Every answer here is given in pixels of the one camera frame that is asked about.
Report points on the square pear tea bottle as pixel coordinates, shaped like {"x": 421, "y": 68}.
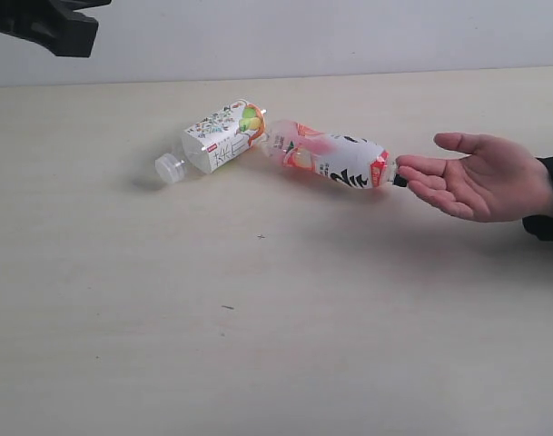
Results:
{"x": 212, "y": 142}

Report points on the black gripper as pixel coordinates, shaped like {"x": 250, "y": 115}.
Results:
{"x": 57, "y": 25}

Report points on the person's open hand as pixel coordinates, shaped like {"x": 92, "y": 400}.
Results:
{"x": 495, "y": 181}

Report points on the pink peach label bottle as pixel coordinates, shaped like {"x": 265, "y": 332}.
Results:
{"x": 353, "y": 161}

